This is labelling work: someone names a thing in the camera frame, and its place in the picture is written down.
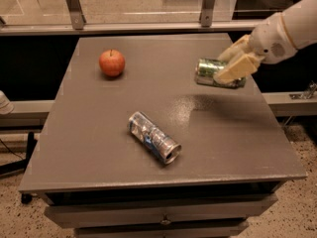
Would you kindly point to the left metal railing post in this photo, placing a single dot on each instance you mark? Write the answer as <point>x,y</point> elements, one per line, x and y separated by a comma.
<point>76,15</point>

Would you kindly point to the right metal railing post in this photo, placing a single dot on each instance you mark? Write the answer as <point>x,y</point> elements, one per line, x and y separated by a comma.
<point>206,13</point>

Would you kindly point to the metal railing post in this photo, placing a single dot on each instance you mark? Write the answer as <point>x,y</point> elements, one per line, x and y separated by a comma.
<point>206,13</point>
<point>76,15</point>

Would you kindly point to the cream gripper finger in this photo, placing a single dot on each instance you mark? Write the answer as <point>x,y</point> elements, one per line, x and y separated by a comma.
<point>239,50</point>
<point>237,66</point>

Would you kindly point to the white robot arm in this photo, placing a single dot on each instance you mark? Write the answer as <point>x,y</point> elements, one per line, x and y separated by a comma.
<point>301,23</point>

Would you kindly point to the red apple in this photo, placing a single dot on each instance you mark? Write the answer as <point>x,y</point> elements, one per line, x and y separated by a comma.
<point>112,63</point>

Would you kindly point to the silver blue redbull can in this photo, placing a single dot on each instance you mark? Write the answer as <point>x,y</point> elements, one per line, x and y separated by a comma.
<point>162,146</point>

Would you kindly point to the green soda can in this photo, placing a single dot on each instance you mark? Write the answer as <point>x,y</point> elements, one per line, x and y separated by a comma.
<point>207,68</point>

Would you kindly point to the white object at left edge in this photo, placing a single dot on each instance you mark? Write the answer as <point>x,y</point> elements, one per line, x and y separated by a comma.
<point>6,106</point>

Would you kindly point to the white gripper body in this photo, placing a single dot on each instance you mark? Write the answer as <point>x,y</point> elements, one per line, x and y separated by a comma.
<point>269,40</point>

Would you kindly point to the metal floor bracket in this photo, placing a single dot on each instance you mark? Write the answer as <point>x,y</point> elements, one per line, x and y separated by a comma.
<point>307,93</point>

